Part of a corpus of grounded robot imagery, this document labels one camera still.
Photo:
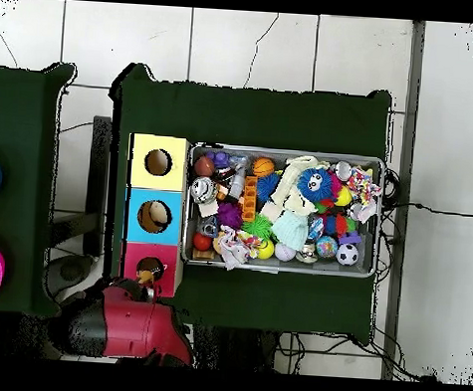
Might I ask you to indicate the brown plush teddy bear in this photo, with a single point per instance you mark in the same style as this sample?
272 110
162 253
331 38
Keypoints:
145 277

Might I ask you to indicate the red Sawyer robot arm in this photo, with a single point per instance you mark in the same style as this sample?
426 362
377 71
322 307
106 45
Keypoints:
132 328

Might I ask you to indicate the wooden box with three holes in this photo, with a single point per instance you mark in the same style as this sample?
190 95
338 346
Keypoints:
170 175

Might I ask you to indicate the clear mesh bin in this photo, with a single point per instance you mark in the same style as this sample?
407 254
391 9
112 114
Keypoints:
283 151

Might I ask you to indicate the purple spiky toy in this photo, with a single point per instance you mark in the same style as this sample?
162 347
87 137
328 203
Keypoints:
230 216

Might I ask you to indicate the silver drink can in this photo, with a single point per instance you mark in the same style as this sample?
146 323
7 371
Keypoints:
203 189

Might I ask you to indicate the orange plastic block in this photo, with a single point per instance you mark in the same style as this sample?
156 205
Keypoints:
249 200

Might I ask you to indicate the brown football toy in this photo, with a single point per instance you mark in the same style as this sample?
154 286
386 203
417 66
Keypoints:
204 166

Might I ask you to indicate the blue spiky ball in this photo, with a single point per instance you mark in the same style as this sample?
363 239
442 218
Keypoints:
267 187

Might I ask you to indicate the orange basketball toy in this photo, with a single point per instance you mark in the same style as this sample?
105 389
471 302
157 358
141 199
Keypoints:
263 167

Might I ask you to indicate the cream muslin cloth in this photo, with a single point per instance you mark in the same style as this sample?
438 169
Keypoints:
287 186

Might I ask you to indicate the globe print ball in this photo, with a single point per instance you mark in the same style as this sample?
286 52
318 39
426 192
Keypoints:
327 247

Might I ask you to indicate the blue fuzzy ball with eyes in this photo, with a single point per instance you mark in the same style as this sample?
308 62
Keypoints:
315 184

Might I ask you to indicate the black and white soccer ball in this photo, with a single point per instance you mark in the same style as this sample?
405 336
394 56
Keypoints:
347 255

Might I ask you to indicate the dark green tablecloth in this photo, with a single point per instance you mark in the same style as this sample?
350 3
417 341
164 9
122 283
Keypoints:
245 116
22 110

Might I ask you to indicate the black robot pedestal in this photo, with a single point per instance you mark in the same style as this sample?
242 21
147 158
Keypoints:
235 351

